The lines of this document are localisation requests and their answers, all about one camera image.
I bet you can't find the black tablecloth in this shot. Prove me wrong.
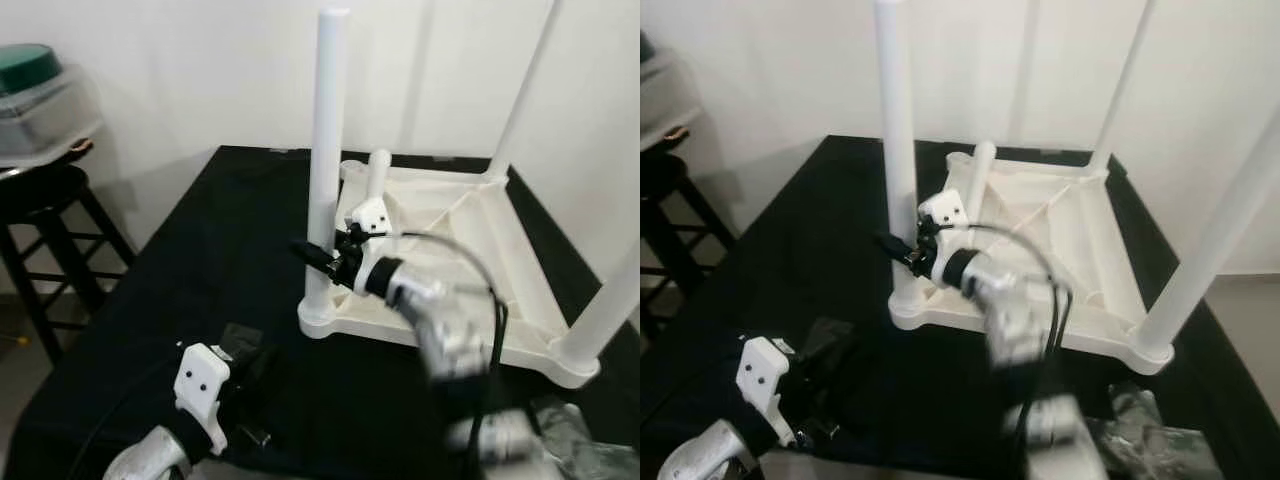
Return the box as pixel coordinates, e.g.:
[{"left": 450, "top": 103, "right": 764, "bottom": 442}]
[
  {"left": 5, "top": 145, "right": 641, "bottom": 480},
  {"left": 640, "top": 135, "right": 1280, "bottom": 480}
]

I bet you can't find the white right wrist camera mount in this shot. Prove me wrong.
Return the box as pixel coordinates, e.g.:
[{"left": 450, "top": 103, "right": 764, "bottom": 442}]
[
  {"left": 345, "top": 198, "right": 401, "bottom": 296},
  {"left": 918, "top": 190, "right": 976, "bottom": 286}
]

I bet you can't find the black round stool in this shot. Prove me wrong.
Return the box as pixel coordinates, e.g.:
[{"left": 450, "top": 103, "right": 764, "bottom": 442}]
[
  {"left": 0, "top": 165, "right": 136, "bottom": 366},
  {"left": 640, "top": 150, "right": 736, "bottom": 336}
]

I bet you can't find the clear plastic storage box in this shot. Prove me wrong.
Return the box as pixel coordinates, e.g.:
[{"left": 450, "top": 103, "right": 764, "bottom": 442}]
[
  {"left": 0, "top": 65, "right": 101, "bottom": 166},
  {"left": 640, "top": 50, "right": 701, "bottom": 151}
]

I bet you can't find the white plastic children table top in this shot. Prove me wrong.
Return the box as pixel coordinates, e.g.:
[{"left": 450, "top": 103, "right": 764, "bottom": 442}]
[
  {"left": 888, "top": 150, "right": 1176, "bottom": 376},
  {"left": 298, "top": 158, "right": 601, "bottom": 389}
]

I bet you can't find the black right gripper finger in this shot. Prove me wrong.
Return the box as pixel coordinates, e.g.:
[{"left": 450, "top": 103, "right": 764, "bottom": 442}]
[
  {"left": 290, "top": 240, "right": 336, "bottom": 273},
  {"left": 873, "top": 232, "right": 916, "bottom": 266}
]

